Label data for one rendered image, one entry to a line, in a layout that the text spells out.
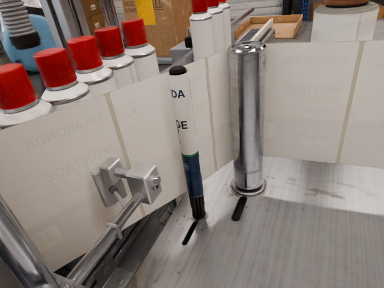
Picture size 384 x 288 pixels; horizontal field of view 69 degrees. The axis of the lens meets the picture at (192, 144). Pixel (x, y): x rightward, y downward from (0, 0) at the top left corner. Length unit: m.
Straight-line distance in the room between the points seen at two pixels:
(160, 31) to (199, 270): 0.93
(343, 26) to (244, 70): 0.21
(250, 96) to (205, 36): 0.38
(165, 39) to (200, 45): 0.45
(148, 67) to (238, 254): 0.29
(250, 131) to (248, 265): 0.14
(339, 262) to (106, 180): 0.24
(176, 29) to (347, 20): 0.72
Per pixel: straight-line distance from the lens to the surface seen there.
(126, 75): 0.40
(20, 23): 0.44
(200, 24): 0.66
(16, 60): 0.71
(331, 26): 0.47
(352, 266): 0.33
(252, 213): 0.36
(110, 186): 0.26
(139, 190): 0.23
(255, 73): 0.29
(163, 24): 1.10
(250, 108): 0.31
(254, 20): 1.63
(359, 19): 0.47
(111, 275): 0.39
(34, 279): 0.20
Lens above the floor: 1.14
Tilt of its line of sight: 33 degrees down
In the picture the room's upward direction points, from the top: 8 degrees counter-clockwise
